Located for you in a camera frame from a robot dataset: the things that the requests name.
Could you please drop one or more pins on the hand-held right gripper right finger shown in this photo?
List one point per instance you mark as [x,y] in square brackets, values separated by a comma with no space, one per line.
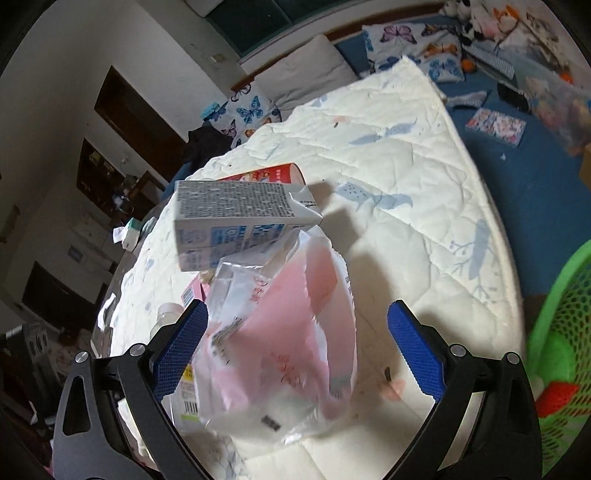
[415,350]

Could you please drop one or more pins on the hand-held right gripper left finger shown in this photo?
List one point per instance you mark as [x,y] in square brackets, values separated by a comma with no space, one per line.
[180,350]

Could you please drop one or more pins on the small pink box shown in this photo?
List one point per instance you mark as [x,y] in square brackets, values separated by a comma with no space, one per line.
[194,293]

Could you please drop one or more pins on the pink white plastic bag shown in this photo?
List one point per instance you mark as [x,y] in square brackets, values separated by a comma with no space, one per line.
[277,323]

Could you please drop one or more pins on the blue white milk carton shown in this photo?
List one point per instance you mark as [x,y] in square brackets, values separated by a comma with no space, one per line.
[231,207]

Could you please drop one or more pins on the green plastic basket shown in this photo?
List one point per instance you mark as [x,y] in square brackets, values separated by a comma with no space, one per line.
[565,277]

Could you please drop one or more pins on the clear wrapper yellow label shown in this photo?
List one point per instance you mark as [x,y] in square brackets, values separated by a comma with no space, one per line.
[184,397]

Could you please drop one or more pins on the green white tissue box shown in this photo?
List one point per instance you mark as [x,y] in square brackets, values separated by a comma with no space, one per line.
[134,233]

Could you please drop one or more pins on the white cabinet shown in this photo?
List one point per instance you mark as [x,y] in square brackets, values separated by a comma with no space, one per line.
[69,263]

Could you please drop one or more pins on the white quilted blanket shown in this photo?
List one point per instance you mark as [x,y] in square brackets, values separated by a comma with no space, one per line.
[415,184]

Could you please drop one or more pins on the blue bed sheet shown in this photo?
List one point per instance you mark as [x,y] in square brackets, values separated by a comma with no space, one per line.
[521,194]

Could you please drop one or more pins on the dark wooden shelf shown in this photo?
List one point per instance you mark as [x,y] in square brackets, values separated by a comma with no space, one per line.
[106,175]

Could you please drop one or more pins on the red printed paper cup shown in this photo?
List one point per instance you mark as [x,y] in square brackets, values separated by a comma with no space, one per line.
[272,174]

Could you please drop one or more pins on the black clothing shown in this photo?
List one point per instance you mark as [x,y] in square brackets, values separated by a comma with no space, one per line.
[207,143]

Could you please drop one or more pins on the printed picture book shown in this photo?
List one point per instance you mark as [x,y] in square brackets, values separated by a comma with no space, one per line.
[496,127]

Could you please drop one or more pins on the teal cloth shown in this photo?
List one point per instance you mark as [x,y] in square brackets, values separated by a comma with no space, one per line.
[212,110]

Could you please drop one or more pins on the dark wooden door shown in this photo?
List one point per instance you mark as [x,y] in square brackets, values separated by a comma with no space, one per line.
[134,110]

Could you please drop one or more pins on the butterfly print pillow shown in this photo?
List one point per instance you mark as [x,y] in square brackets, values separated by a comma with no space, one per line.
[397,34]
[441,67]
[249,110]

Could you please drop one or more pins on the grey printed cloth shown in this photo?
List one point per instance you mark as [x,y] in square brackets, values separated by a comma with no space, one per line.
[471,98]

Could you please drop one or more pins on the black case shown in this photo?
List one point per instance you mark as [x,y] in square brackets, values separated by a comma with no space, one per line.
[512,97]

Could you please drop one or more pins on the clear plastic storage box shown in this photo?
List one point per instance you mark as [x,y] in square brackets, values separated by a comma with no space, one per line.
[558,106]

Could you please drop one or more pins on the orange ball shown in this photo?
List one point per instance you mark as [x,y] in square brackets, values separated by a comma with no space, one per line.
[468,67]

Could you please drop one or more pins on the grey keyboard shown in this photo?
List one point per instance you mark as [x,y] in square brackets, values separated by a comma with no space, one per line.
[494,62]

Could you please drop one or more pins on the plain beige pillow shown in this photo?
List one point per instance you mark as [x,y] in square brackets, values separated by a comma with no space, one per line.
[309,69]

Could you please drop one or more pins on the black white plush toy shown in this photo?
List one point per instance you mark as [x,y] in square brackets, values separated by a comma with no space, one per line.
[471,32]

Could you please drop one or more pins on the orange white plush toy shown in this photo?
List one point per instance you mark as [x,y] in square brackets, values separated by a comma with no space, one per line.
[501,16]

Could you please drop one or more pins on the grey white plush toy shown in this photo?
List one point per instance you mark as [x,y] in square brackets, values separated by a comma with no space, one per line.
[538,23]

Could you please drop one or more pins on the wall outlet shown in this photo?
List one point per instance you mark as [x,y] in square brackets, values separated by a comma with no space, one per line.
[215,58]

